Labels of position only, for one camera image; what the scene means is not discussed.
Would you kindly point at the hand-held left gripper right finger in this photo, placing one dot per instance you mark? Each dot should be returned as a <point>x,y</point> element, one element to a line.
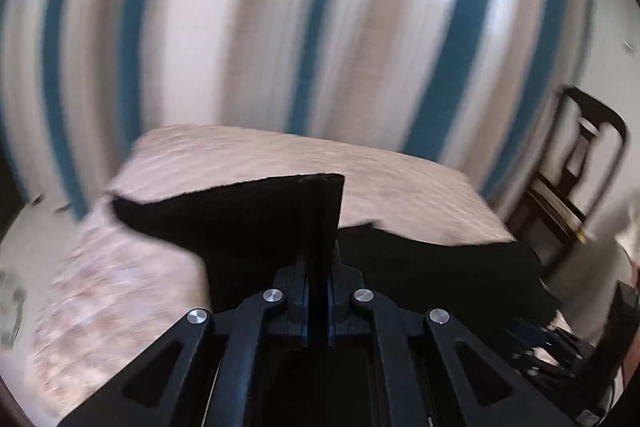
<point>395,337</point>

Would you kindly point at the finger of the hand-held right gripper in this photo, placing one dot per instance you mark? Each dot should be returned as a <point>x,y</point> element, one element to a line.
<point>535,334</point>
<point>550,364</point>

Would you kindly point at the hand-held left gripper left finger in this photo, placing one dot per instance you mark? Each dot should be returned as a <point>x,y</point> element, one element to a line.
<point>240,337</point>

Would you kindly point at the black pants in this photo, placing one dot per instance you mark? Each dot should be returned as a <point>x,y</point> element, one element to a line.
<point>250,227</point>

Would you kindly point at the bed with floral quilted bedspread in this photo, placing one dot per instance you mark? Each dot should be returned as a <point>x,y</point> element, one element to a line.
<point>225,152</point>

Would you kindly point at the dark wooden chair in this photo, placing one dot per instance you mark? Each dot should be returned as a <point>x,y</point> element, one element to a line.
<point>595,107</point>

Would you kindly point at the blue beige striped curtain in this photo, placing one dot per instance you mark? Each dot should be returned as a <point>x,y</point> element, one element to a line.
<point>350,32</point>

